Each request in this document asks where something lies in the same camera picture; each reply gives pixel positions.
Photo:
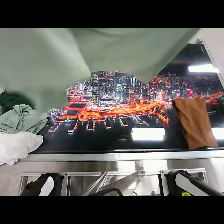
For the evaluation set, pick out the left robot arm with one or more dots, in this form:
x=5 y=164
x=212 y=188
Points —
x=41 y=185

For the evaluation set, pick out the brown garment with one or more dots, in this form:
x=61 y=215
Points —
x=194 y=122

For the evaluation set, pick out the pale green shirt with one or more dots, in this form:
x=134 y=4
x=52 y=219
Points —
x=40 y=60

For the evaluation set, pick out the white garment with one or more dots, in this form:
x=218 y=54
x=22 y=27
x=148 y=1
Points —
x=15 y=146

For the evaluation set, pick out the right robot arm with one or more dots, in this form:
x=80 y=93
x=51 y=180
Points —
x=186 y=183

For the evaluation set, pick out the dark green garment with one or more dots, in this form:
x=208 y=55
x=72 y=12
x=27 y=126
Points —
x=11 y=99

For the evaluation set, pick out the silver frame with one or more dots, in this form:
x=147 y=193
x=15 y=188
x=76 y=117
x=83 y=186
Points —
x=110 y=160

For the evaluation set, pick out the light green garment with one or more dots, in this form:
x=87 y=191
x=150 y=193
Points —
x=20 y=119

